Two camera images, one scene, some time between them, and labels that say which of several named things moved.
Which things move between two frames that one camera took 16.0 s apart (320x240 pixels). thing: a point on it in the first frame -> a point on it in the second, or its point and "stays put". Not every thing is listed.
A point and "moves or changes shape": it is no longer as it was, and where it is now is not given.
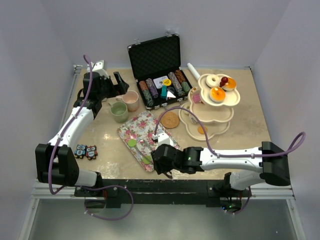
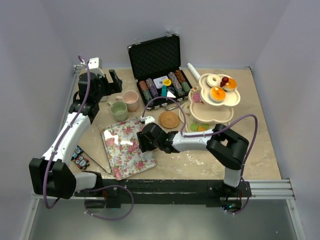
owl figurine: (91, 152) -> (81, 162)
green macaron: (147, 160) -> (205, 126)
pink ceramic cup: (131, 98) stays put
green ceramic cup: (119, 111) stays put
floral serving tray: (137, 134) moves or changes shape
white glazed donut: (212, 81) stays put
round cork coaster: (170, 119) stays put
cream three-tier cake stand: (212, 99) stays put
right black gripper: (159, 166) -> (143, 141)
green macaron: (132, 143) -> (193, 127)
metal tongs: (142, 154) -> (95, 148)
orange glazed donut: (230, 85) stays put
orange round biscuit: (200, 130) stays put
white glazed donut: (187, 107) stays put
